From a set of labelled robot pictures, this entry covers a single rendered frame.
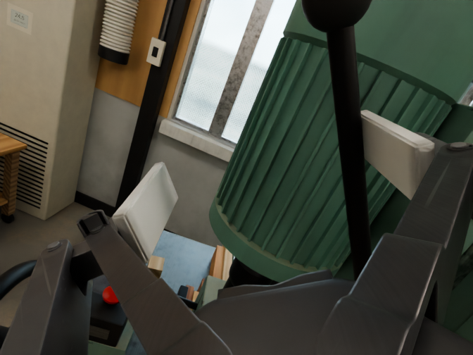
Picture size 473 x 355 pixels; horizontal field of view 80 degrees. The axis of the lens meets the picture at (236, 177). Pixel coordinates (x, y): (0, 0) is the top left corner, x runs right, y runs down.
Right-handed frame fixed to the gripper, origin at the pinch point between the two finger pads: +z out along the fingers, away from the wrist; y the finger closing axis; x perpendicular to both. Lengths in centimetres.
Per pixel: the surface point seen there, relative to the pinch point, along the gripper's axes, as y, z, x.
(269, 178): 0.1, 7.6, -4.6
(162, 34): -40, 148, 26
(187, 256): -25, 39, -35
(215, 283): -11.9, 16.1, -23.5
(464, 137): 17.1, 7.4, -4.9
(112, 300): -25.3, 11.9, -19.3
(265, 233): -1.6, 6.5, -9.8
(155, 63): -48, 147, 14
